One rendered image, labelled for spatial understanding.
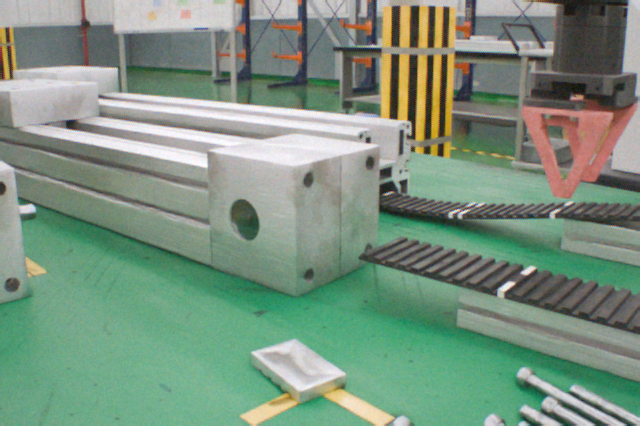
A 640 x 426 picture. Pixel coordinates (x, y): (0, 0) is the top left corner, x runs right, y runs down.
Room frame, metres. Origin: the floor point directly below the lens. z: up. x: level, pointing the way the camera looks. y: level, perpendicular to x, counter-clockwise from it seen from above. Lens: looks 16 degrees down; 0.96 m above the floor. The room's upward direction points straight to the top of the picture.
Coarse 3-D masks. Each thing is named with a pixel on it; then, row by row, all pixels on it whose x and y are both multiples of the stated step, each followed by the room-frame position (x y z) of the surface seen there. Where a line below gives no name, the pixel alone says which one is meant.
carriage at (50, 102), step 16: (16, 80) 0.83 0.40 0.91; (32, 80) 0.83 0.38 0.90; (48, 80) 0.82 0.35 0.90; (64, 80) 0.81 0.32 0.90; (0, 96) 0.69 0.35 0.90; (16, 96) 0.68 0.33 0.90; (32, 96) 0.70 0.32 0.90; (48, 96) 0.71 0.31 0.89; (64, 96) 0.73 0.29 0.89; (80, 96) 0.74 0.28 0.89; (96, 96) 0.76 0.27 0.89; (0, 112) 0.70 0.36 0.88; (16, 112) 0.68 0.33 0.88; (32, 112) 0.69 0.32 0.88; (48, 112) 0.71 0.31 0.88; (64, 112) 0.72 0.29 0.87; (80, 112) 0.74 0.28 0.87; (96, 112) 0.76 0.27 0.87; (64, 128) 0.74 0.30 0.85
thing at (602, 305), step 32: (384, 256) 0.41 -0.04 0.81; (416, 256) 0.41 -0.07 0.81; (448, 256) 0.41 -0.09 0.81; (480, 256) 0.41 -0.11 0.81; (480, 288) 0.36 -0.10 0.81; (512, 288) 0.35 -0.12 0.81; (544, 288) 0.35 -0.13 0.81; (576, 288) 0.35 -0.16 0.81; (608, 288) 0.35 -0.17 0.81; (608, 320) 0.31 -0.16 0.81
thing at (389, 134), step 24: (120, 96) 1.01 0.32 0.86; (144, 96) 0.99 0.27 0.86; (144, 120) 0.86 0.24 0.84; (168, 120) 0.81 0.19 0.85; (192, 120) 0.78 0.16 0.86; (216, 120) 0.75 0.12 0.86; (240, 120) 0.73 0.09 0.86; (264, 120) 0.71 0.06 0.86; (288, 120) 0.70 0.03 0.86; (312, 120) 0.75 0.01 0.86; (336, 120) 0.73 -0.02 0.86; (360, 120) 0.71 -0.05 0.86; (384, 120) 0.71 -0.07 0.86; (384, 144) 0.69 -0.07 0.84; (408, 144) 0.70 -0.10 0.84; (384, 168) 0.68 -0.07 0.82; (408, 168) 0.70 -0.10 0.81; (408, 192) 0.70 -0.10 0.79
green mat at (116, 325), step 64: (448, 192) 0.72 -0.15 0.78; (512, 192) 0.72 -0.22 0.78; (576, 192) 0.72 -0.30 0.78; (64, 256) 0.50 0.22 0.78; (128, 256) 0.50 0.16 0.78; (512, 256) 0.50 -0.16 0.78; (576, 256) 0.50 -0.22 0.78; (0, 320) 0.38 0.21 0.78; (64, 320) 0.38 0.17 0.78; (128, 320) 0.38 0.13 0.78; (192, 320) 0.38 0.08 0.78; (256, 320) 0.38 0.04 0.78; (320, 320) 0.38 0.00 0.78; (384, 320) 0.38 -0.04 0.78; (448, 320) 0.38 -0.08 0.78; (0, 384) 0.30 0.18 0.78; (64, 384) 0.30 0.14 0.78; (128, 384) 0.30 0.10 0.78; (192, 384) 0.30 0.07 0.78; (256, 384) 0.30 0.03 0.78; (384, 384) 0.30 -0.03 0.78; (448, 384) 0.30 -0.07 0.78; (512, 384) 0.30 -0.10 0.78; (576, 384) 0.30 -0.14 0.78
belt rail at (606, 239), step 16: (576, 224) 0.51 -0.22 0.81; (592, 224) 0.50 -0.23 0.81; (608, 224) 0.49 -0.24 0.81; (624, 224) 0.49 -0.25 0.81; (576, 240) 0.51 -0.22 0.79; (592, 240) 0.50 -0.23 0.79; (608, 240) 0.50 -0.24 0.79; (624, 240) 0.48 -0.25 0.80; (592, 256) 0.50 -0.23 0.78; (608, 256) 0.49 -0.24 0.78; (624, 256) 0.48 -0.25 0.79
